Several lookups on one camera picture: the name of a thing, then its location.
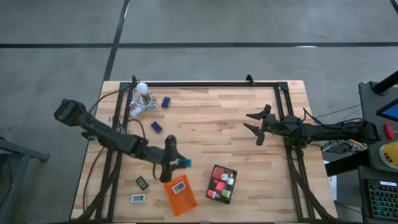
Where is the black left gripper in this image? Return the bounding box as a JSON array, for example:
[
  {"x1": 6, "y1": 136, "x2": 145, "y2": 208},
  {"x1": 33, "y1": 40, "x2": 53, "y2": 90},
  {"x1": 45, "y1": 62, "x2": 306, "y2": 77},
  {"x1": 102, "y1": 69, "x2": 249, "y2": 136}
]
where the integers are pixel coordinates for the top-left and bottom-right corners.
[{"x1": 159, "y1": 134, "x2": 188, "y2": 184}]

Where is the dark floor cable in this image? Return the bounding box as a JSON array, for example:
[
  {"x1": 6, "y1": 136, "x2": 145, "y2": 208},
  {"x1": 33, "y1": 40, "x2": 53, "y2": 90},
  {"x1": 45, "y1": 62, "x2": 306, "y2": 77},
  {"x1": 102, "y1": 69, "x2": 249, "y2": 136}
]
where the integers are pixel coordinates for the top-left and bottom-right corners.
[{"x1": 88, "y1": 89, "x2": 121, "y2": 114}]

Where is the black aluminium table frame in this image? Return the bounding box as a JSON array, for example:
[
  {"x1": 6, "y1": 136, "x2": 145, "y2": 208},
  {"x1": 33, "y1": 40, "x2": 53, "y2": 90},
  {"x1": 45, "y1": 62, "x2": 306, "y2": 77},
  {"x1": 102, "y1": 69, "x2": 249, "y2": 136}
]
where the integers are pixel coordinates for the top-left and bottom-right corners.
[{"x1": 73, "y1": 74, "x2": 338, "y2": 223}]

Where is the red mouse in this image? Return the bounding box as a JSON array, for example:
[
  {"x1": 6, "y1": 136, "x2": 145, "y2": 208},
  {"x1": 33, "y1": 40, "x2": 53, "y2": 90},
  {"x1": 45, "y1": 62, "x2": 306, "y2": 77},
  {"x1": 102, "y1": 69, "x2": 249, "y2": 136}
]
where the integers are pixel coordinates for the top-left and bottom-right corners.
[{"x1": 384, "y1": 123, "x2": 396, "y2": 141}]

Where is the dark blue small box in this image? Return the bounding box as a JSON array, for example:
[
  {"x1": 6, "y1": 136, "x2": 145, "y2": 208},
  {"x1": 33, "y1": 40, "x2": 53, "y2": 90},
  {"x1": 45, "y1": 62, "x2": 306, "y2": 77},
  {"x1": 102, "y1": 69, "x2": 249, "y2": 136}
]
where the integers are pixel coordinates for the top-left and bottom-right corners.
[{"x1": 150, "y1": 121, "x2": 164, "y2": 134}]

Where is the white digital clock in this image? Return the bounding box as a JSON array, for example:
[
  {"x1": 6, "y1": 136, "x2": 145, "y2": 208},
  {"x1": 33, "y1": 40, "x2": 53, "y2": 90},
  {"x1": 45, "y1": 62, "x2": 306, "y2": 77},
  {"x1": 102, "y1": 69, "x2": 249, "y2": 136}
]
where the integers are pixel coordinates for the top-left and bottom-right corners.
[
  {"x1": 171, "y1": 180, "x2": 187, "y2": 195},
  {"x1": 130, "y1": 193, "x2": 147, "y2": 204}
]

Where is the white power adapter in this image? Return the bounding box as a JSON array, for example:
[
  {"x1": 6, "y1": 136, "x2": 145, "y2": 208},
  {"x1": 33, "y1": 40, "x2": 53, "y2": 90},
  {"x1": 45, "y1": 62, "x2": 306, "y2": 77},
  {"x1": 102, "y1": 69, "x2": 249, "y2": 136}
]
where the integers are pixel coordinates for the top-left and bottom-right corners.
[{"x1": 130, "y1": 106, "x2": 147, "y2": 118}]

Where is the black bar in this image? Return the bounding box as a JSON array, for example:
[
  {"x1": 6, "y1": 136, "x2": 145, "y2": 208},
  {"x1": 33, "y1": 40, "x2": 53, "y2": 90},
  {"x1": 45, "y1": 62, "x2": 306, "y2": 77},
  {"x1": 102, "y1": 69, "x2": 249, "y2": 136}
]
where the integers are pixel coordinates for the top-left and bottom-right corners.
[{"x1": 324, "y1": 149, "x2": 371, "y2": 177}]

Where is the orange plastic basket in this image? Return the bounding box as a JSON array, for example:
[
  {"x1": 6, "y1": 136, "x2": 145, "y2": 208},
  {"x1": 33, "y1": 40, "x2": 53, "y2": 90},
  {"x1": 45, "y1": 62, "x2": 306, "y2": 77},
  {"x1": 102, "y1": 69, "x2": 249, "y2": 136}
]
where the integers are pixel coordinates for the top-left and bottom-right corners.
[{"x1": 163, "y1": 174, "x2": 199, "y2": 217}]

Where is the brown cable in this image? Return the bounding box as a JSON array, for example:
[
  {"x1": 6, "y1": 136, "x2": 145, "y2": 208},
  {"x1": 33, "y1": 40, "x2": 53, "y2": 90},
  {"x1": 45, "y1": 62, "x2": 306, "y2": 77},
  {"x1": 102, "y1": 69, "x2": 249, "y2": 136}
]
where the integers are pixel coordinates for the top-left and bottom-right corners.
[{"x1": 81, "y1": 145, "x2": 106, "y2": 213}]

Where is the white paper sheet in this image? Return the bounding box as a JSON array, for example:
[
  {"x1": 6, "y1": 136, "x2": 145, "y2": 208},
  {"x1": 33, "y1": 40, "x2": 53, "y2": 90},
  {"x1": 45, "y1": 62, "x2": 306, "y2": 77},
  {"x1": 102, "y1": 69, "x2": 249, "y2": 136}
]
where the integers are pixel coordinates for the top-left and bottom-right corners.
[{"x1": 323, "y1": 160, "x2": 339, "y2": 202}]

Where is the white light bulb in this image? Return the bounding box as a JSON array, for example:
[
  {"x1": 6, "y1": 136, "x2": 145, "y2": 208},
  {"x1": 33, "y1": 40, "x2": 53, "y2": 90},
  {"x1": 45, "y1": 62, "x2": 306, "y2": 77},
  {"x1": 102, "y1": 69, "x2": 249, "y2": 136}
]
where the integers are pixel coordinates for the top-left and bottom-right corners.
[{"x1": 136, "y1": 82, "x2": 149, "y2": 106}]

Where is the backlit keyboard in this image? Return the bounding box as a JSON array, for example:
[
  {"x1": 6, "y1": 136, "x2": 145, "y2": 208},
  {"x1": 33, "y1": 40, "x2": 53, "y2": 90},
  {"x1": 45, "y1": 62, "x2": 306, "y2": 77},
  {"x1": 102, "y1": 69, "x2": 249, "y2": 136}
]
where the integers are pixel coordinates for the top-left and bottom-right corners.
[{"x1": 363, "y1": 179, "x2": 398, "y2": 220}]

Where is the grey side desk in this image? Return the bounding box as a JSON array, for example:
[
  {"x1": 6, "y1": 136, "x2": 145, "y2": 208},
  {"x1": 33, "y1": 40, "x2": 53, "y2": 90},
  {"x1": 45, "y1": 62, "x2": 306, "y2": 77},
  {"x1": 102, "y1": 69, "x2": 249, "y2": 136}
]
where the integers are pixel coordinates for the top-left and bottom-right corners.
[{"x1": 358, "y1": 80, "x2": 398, "y2": 174}]

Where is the black pole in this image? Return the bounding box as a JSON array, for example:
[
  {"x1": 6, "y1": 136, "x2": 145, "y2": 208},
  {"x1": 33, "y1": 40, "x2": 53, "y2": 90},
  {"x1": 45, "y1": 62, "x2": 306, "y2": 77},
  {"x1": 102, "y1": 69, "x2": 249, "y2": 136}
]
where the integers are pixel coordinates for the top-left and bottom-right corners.
[{"x1": 371, "y1": 70, "x2": 398, "y2": 96}]

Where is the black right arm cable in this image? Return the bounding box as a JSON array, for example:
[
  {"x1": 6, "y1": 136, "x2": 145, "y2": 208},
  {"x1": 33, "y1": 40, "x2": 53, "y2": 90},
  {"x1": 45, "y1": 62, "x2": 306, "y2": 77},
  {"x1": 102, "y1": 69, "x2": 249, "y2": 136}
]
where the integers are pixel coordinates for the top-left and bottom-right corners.
[{"x1": 302, "y1": 107, "x2": 364, "y2": 127}]

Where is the grey cart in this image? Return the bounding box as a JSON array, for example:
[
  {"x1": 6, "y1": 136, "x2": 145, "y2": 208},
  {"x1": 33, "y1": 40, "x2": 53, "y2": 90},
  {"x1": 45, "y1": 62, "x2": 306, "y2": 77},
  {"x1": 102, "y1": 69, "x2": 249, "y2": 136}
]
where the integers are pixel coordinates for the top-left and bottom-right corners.
[{"x1": 0, "y1": 136, "x2": 51, "y2": 224}]

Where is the teal digital clock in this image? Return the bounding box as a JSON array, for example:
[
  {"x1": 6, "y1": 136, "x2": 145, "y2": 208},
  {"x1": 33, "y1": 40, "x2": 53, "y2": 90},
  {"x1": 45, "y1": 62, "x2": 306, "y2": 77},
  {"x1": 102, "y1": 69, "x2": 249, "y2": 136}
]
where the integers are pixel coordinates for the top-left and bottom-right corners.
[{"x1": 177, "y1": 157, "x2": 193, "y2": 169}]

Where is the black digital clock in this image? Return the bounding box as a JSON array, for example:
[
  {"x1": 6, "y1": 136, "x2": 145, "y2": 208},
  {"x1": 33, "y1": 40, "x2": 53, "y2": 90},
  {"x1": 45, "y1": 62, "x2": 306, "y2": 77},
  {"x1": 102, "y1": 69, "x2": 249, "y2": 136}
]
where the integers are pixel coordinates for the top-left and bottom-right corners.
[{"x1": 135, "y1": 175, "x2": 150, "y2": 191}]

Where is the black plastic basket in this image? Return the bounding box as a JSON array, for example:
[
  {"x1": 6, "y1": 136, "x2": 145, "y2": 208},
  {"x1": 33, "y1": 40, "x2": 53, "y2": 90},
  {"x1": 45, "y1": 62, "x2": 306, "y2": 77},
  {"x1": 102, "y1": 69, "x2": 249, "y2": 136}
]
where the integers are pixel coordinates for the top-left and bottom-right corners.
[{"x1": 205, "y1": 164, "x2": 238, "y2": 205}]

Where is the white coiled cable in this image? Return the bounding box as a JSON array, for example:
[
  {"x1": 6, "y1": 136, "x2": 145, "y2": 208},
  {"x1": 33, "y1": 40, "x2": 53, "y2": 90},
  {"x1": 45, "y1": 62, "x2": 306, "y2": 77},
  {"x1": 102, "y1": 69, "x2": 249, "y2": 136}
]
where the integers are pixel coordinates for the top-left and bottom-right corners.
[{"x1": 129, "y1": 89, "x2": 159, "y2": 113}]

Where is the tablet screen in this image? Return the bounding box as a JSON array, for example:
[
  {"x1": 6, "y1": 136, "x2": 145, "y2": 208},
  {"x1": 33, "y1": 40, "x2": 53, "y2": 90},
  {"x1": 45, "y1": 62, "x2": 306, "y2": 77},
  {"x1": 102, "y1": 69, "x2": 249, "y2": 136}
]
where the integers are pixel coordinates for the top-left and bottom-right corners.
[{"x1": 376, "y1": 98, "x2": 398, "y2": 123}]

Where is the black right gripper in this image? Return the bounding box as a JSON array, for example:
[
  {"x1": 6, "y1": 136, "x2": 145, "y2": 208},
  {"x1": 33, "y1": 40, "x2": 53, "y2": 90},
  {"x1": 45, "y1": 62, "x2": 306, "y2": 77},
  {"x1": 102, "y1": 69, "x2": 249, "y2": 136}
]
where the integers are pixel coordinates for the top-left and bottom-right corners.
[{"x1": 243, "y1": 103, "x2": 280, "y2": 147}]

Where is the yellow round object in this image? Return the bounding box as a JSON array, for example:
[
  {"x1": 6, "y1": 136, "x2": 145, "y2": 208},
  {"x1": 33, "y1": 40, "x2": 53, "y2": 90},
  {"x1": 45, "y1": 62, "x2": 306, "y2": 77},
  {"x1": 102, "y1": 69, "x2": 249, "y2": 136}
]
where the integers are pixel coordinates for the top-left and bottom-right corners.
[{"x1": 378, "y1": 139, "x2": 398, "y2": 170}]

